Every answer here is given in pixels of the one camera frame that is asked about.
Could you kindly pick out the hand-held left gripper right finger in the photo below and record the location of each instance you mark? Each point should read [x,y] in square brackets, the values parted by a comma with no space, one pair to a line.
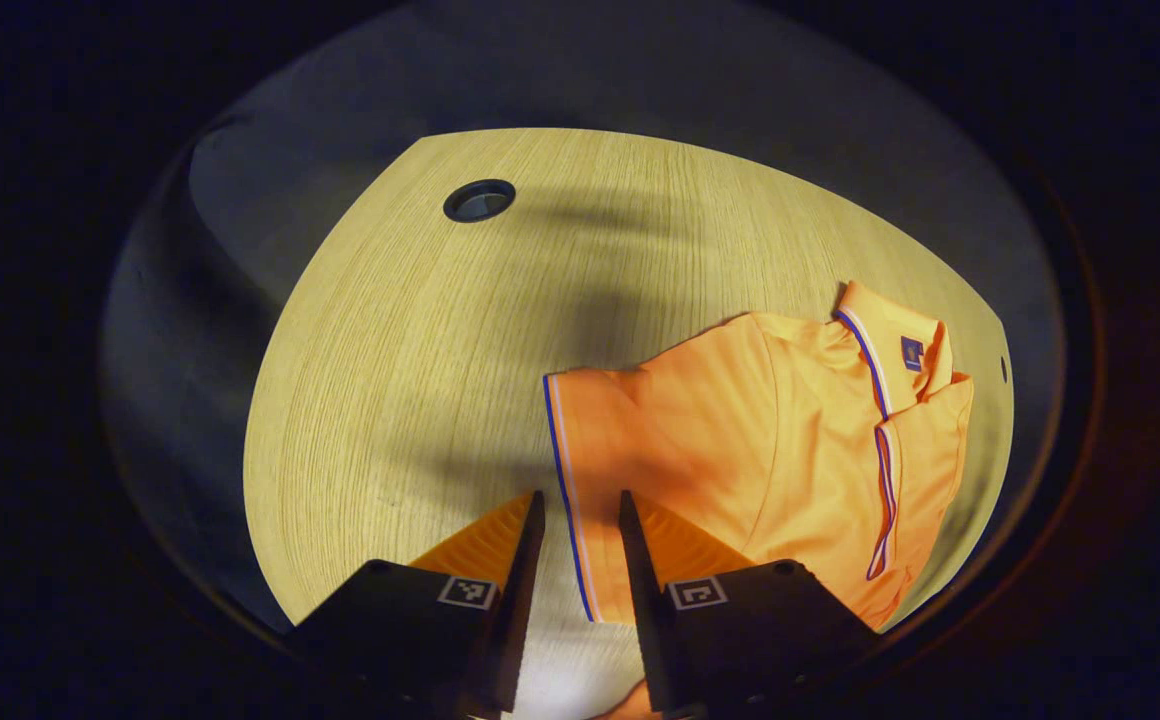
[648,600]

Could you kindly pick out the orange T-shirt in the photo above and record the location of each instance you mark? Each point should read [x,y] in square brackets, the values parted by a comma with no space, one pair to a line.
[740,430]

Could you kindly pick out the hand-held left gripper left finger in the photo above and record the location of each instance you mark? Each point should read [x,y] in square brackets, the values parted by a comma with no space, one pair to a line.
[525,600]

